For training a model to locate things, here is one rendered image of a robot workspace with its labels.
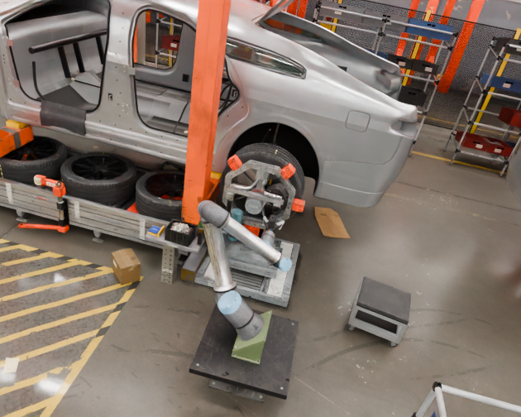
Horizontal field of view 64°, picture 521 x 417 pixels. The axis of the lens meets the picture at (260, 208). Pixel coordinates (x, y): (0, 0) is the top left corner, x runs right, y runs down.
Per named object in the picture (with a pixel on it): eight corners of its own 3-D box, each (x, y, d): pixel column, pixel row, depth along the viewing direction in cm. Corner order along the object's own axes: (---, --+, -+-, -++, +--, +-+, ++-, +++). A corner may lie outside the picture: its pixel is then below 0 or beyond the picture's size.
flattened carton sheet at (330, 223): (336, 210, 491) (337, 208, 489) (350, 239, 445) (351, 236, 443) (311, 208, 485) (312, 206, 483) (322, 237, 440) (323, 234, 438)
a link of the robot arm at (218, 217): (213, 200, 240) (297, 261, 264) (208, 198, 252) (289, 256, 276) (201, 217, 239) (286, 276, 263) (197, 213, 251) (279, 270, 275)
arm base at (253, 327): (262, 334, 251) (253, 323, 247) (237, 345, 257) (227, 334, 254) (265, 313, 267) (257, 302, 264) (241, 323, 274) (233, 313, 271)
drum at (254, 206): (266, 203, 326) (269, 188, 319) (260, 217, 308) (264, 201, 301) (249, 198, 328) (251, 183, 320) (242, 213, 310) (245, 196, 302)
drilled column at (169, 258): (176, 277, 352) (179, 237, 330) (172, 285, 344) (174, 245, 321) (165, 274, 353) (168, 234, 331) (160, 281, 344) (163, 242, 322)
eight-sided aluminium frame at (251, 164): (286, 230, 335) (300, 171, 307) (284, 235, 330) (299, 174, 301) (222, 213, 340) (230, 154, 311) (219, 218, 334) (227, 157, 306)
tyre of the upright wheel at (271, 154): (321, 186, 337) (267, 125, 321) (319, 200, 317) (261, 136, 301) (263, 227, 368) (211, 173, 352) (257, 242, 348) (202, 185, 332)
